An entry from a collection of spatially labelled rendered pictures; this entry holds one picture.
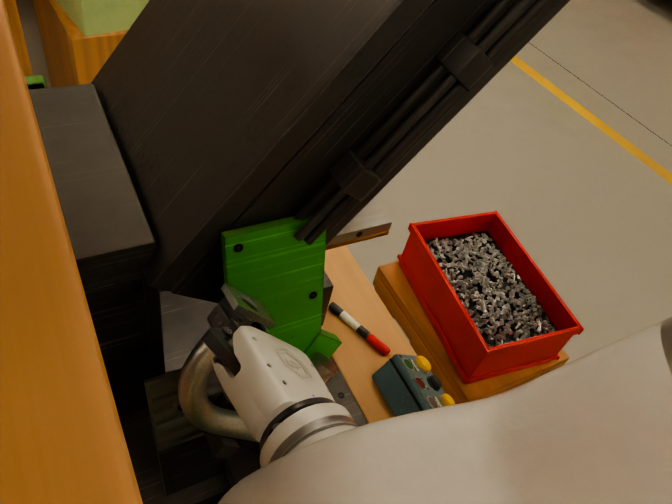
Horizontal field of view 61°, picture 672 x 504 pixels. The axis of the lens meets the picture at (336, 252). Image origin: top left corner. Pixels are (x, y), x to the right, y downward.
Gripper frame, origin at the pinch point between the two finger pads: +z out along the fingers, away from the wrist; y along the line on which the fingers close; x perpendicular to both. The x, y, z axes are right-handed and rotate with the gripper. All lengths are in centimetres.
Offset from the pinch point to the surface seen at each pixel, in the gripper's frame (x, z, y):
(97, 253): 2.8, 8.2, 12.9
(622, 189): -112, 117, -243
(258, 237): -8.4, 2.7, 3.2
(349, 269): -7.1, 30.3, -38.4
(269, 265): -6.5, 2.8, -0.3
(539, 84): -148, 209, -243
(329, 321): 0.9, 21.3, -33.8
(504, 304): -21, 16, -62
